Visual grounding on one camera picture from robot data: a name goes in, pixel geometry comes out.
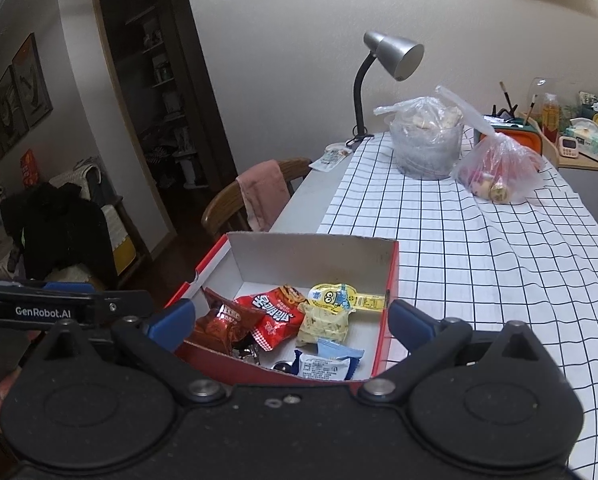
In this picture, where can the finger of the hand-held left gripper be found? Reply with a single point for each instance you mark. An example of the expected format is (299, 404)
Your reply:
(126, 302)
(71, 288)

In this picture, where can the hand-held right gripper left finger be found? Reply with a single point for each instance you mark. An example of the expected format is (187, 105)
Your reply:
(171, 319)

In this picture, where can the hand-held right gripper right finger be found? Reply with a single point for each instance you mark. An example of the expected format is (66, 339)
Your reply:
(405, 321)

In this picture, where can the red-brown shiny snack packet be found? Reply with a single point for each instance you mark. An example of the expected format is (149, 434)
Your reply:
(224, 327)

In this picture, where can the pale yellow snack packet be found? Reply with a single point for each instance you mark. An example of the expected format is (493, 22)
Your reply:
(324, 325)

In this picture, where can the dark brown snack packet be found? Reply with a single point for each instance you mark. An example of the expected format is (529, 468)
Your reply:
(249, 352)

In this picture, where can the white blue snack packet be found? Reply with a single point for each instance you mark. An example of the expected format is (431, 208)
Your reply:
(324, 367)

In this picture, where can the red snack packet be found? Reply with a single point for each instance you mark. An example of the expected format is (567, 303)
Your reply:
(274, 317)

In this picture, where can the red cardboard box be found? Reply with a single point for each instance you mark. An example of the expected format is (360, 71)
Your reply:
(304, 260)

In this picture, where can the person's left hand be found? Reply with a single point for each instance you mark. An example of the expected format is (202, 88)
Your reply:
(1, 390)

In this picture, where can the black cloth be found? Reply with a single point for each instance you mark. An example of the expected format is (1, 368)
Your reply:
(54, 230)

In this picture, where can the black checked white tablecloth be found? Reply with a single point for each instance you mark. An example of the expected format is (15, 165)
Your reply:
(454, 240)

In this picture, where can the curved back wooden chair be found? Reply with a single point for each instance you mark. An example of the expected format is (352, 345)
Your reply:
(219, 215)

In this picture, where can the small red carton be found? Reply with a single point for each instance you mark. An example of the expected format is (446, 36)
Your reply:
(30, 167)

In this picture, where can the pink towel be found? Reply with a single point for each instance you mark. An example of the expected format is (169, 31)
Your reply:
(264, 195)

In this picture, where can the clear plastic bag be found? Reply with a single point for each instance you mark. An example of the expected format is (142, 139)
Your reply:
(424, 150)

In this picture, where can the clear bag with red food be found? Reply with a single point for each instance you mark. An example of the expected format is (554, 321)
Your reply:
(499, 170)

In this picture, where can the small white paper packet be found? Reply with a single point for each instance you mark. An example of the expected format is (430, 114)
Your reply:
(331, 157)

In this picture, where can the orange folding container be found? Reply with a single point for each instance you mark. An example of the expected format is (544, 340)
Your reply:
(521, 139)

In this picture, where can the white drawer cabinet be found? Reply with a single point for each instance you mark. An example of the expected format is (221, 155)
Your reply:
(589, 190)

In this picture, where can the black pen holder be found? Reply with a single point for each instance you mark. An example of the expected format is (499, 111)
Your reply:
(504, 114)

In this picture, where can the small white timer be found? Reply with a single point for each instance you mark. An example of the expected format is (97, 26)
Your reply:
(568, 145)

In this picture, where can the writing brush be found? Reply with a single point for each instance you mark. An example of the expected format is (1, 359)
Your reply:
(505, 94)
(531, 107)

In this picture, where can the orange juice bottle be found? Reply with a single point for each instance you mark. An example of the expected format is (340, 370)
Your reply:
(550, 112)

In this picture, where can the white green tissue pack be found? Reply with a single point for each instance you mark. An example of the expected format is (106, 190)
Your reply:
(586, 140)

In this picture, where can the grey gooseneck desk lamp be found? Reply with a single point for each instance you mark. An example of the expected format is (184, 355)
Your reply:
(399, 55)

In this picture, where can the dark framed wall picture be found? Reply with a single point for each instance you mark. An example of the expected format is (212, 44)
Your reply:
(1, 120)
(31, 82)

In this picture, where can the dark wooden door frame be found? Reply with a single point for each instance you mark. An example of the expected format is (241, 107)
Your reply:
(199, 125)

